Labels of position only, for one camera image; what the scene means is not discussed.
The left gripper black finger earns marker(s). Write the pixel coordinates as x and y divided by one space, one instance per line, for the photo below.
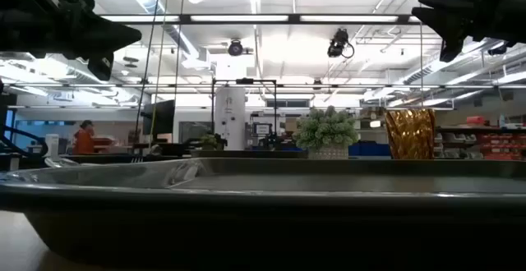
111 37

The blue bins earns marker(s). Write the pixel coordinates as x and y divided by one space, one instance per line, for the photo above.
370 150

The black serving tray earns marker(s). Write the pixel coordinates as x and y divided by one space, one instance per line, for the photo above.
263 221

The round ceiling fixture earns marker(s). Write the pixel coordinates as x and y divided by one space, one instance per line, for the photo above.
235 48

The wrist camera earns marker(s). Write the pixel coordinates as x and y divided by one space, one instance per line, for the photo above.
450 51
102 66

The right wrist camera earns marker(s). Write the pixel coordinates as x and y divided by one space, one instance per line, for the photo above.
450 51

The green potted plant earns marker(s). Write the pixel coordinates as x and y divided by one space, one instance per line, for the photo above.
326 133

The small green plant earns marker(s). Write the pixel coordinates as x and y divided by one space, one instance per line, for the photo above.
210 141

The amber ribbed cup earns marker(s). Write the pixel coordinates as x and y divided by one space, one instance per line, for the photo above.
411 135

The black stand frame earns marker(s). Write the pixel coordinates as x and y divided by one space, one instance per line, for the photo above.
244 81

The black monitor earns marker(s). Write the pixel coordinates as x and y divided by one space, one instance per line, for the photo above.
161 117

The hanging black camera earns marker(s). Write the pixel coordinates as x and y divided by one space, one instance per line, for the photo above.
338 43

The red storage shelves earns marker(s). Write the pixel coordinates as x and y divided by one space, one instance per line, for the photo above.
499 143

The black aluminium rig frame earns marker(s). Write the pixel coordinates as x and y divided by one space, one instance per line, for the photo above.
185 18

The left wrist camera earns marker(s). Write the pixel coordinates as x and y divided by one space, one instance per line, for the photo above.
102 66

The person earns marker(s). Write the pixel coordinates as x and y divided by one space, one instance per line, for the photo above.
84 141

